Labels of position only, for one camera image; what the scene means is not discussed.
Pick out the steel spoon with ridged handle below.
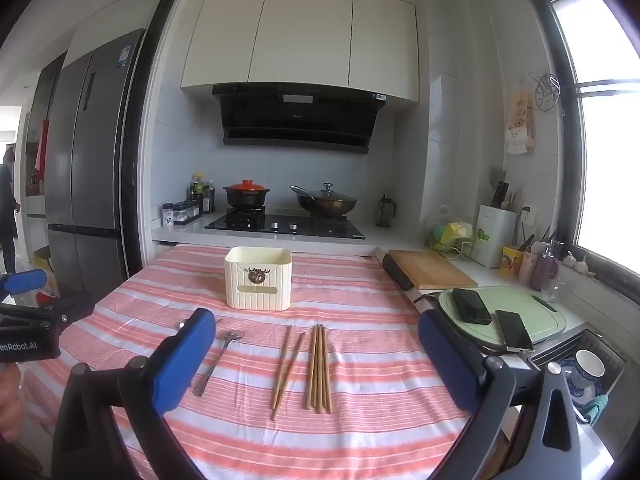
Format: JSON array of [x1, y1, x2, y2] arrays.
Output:
[[192, 330, 244, 398]]

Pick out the wooden chopstick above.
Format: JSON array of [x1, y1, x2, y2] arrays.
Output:
[[270, 333, 306, 420], [321, 326, 332, 414], [305, 325, 318, 410], [317, 325, 326, 413], [311, 325, 322, 413], [270, 325, 292, 410]]

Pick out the person's left hand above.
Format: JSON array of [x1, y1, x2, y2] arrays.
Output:
[[0, 363, 25, 443]]

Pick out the black smartphone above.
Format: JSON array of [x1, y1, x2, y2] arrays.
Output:
[[451, 288, 492, 325], [495, 310, 534, 352]]

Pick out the person in background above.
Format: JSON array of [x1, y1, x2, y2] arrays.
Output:
[[0, 148, 21, 274]]

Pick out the green cutting board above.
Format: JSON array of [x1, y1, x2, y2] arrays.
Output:
[[438, 286, 566, 351]]

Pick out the blue white mug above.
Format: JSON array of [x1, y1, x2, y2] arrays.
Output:
[[560, 349, 605, 406]]

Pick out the wooden cutting board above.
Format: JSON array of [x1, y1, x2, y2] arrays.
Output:
[[388, 250, 477, 290]]

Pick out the pink striped tablecloth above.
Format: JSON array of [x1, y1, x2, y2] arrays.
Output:
[[23, 245, 469, 479]]

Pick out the yellow green bag bundle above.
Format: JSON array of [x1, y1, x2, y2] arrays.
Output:
[[426, 205, 489, 259]]

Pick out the black rolled mat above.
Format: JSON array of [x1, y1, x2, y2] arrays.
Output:
[[382, 254, 414, 292]]

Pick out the white knife block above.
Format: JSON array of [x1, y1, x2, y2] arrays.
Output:
[[471, 205, 516, 269]]

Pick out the spice jar rack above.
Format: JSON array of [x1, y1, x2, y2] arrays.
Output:
[[160, 200, 201, 226]]

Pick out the glass french press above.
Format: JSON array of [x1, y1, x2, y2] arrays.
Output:
[[375, 195, 397, 228]]

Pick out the grey refrigerator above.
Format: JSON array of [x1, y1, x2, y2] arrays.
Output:
[[43, 28, 144, 300]]

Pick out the cream utensil holder box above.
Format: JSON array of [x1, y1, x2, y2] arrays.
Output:
[[224, 246, 293, 312]]

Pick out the condiment bottles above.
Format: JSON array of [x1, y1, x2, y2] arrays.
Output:
[[188, 171, 215, 214]]

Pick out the dark wok with lid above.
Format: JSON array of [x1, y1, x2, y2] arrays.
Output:
[[290, 183, 357, 218]]

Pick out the black pot red lid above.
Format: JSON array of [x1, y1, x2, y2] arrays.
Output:
[[224, 179, 269, 209]]

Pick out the black gas cooktop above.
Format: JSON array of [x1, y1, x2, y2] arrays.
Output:
[[206, 209, 366, 240]]

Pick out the black range hood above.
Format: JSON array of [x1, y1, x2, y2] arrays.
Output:
[[213, 82, 387, 154]]

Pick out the window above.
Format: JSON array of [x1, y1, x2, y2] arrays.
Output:
[[532, 0, 639, 301]]

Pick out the hanging wall towel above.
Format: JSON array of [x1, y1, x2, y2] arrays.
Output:
[[504, 82, 537, 155]]

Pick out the white wall cabinets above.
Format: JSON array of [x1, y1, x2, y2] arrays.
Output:
[[181, 0, 420, 102]]

